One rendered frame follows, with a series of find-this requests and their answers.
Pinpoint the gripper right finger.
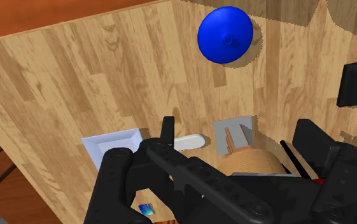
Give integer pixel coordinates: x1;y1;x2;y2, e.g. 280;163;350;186
291;118;357;224

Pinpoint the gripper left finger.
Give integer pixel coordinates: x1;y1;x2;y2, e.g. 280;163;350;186
83;116;274;224

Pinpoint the grey block with wooden slats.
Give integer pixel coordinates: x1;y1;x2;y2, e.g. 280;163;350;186
213;116;257;156

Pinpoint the small blue green square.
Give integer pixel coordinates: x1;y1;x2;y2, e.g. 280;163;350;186
137;203;154;216

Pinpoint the ridged round wooden object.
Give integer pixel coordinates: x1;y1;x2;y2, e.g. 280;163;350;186
218;148;288;176

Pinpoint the white square plate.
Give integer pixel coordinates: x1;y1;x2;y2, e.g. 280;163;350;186
80;127;144;171

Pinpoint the black tray with pale pieces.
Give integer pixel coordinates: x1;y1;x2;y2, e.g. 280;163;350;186
336;59;357;108

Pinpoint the light wooden table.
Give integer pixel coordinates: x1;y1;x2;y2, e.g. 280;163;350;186
0;0;357;224

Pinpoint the blue round dome lid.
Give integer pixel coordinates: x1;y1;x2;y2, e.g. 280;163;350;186
197;6;254;65

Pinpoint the white flat handle utensil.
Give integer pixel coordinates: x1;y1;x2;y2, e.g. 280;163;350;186
173;133;206;152

